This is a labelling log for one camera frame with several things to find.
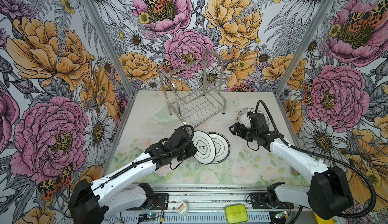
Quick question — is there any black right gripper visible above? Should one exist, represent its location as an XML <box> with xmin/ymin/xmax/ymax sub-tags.
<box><xmin>228</xmin><ymin>122</ymin><xmax>259</xmax><ymax>143</ymax></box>

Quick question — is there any black striped rim plate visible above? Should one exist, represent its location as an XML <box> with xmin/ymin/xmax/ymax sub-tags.
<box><xmin>237</xmin><ymin>108</ymin><xmax>270</xmax><ymax>128</ymax></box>

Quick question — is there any black line flower plate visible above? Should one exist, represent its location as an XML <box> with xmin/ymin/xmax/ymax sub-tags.
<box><xmin>208</xmin><ymin>133</ymin><xmax>230</xmax><ymax>164</ymax></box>

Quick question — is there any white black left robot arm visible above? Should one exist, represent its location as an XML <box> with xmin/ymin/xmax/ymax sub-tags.
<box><xmin>68</xmin><ymin>125</ymin><xmax>197</xmax><ymax>224</ymax></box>

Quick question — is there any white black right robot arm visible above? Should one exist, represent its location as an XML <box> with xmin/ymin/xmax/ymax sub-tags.
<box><xmin>229</xmin><ymin>111</ymin><xmax>354</xmax><ymax>220</ymax></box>

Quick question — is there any round tape roll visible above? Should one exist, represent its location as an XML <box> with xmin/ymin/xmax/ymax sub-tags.
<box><xmin>176</xmin><ymin>202</ymin><xmax>189</xmax><ymax>216</ymax></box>

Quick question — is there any green circuit board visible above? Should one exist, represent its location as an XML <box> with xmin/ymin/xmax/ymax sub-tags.
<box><xmin>137</xmin><ymin>213</ymin><xmax>164</xmax><ymax>224</ymax></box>

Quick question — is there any green square box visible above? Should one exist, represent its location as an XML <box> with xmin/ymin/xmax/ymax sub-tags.
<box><xmin>225</xmin><ymin>204</ymin><xmax>249</xmax><ymax>224</ymax></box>

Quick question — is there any yellow box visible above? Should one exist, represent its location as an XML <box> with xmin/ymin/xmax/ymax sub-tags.
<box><xmin>314</xmin><ymin>214</ymin><xmax>335</xmax><ymax>224</ymax></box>

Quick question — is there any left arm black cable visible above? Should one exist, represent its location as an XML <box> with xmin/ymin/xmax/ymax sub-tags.
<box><xmin>68</xmin><ymin>124</ymin><xmax>195</xmax><ymax>216</ymax></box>

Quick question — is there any silver wire dish rack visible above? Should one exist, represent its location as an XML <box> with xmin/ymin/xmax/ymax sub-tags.
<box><xmin>159</xmin><ymin>51</ymin><xmax>230</xmax><ymax>128</ymax></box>

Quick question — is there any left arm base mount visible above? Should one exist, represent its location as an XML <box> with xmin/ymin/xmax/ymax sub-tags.
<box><xmin>128</xmin><ymin>193</ymin><xmax>169</xmax><ymax>211</ymax></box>

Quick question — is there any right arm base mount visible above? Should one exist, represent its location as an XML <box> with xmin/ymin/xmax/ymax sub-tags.
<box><xmin>246</xmin><ymin>192</ymin><xmax>295</xmax><ymax>210</ymax></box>

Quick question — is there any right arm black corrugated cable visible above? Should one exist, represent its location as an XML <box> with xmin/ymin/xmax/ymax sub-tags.
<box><xmin>255</xmin><ymin>99</ymin><xmax>377</xmax><ymax>219</ymax></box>

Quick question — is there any right aluminium corner post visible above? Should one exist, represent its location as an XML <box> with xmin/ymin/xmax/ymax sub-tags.
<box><xmin>275</xmin><ymin>0</ymin><xmax>334</xmax><ymax>97</ymax></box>

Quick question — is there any aluminium corner post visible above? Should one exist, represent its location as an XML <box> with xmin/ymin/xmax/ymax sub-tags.
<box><xmin>275</xmin><ymin>0</ymin><xmax>334</xmax><ymax>97</ymax></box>
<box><xmin>81</xmin><ymin>0</ymin><xmax>134</xmax><ymax>99</ymax></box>

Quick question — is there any left aluminium corner post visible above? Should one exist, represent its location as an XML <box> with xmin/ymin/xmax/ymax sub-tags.
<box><xmin>81</xmin><ymin>0</ymin><xmax>134</xmax><ymax>99</ymax></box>

